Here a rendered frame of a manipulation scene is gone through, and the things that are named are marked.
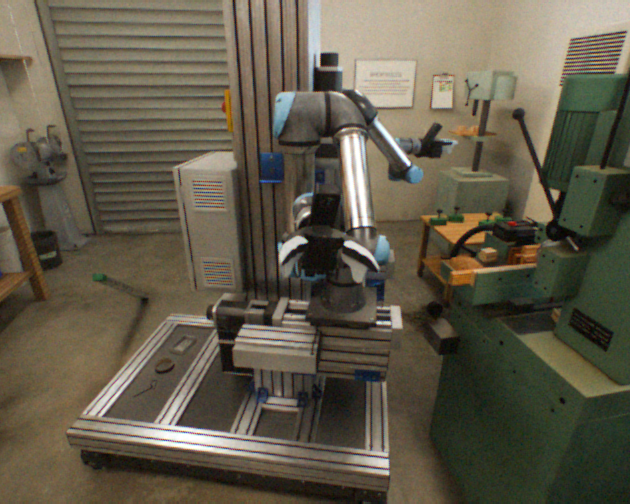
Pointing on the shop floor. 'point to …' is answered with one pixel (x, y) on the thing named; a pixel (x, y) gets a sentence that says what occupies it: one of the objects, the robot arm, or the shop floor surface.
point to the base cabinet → (530, 435)
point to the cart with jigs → (450, 225)
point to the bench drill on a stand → (462, 188)
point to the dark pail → (47, 248)
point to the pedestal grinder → (50, 186)
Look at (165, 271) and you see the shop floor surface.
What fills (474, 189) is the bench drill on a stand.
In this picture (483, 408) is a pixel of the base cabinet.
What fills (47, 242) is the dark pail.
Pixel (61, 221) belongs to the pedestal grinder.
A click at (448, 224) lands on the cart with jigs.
